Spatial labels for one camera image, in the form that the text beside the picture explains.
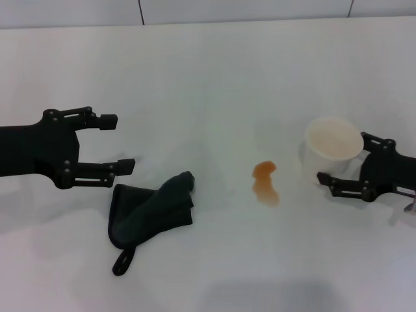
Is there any white paper cup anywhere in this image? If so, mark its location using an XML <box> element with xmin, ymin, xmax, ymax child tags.
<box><xmin>304</xmin><ymin>116</ymin><xmax>364</xmax><ymax>189</ymax></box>

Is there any orange-brown liquid stain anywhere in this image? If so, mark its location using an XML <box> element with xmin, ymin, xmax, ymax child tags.
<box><xmin>252</xmin><ymin>160</ymin><xmax>280</xmax><ymax>207</ymax></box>

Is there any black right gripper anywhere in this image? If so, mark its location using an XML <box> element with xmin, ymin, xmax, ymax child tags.
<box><xmin>317</xmin><ymin>131</ymin><xmax>416</xmax><ymax>202</ymax></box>

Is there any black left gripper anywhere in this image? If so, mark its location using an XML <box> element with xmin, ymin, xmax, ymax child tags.
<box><xmin>0</xmin><ymin>105</ymin><xmax>137</xmax><ymax>190</ymax></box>

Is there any dark blue rag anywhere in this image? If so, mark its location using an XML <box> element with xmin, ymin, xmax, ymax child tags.
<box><xmin>107</xmin><ymin>171</ymin><xmax>196</xmax><ymax>277</ymax></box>

